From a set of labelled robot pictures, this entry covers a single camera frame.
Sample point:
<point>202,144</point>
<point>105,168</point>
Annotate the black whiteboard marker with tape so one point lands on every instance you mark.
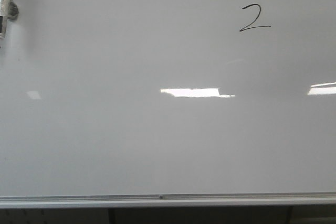
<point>9,11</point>

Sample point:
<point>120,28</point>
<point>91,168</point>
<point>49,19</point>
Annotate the white whiteboard with aluminium frame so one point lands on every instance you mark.
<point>145,103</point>

